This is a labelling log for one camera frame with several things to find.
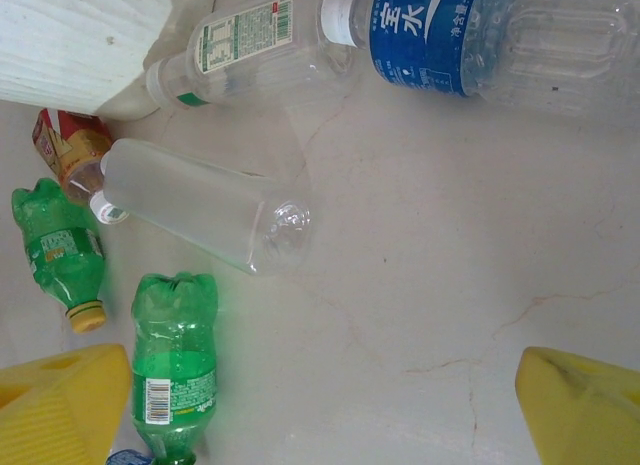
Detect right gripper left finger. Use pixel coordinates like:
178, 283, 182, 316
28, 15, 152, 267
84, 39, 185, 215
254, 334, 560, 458
0, 343, 134, 465

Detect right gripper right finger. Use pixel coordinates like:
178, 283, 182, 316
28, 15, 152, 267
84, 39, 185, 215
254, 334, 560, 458
514, 346, 640, 465

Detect crushed blue label bottle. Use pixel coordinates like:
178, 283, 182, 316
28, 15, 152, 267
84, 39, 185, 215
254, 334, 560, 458
104, 447, 154, 465

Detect green Sprite plastic bottle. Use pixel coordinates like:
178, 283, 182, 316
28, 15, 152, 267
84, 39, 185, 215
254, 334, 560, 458
10, 177, 108, 335
130, 272, 221, 465

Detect frosted clear plastic bottle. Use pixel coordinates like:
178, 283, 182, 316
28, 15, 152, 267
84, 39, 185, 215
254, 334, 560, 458
89, 137, 312, 277

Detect white-capped blue label bottle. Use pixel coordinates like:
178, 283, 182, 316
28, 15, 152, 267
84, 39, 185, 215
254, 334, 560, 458
319, 0, 640, 119

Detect small clear green-banded bottle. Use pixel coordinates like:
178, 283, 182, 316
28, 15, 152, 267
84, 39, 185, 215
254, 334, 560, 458
144, 0, 361, 109

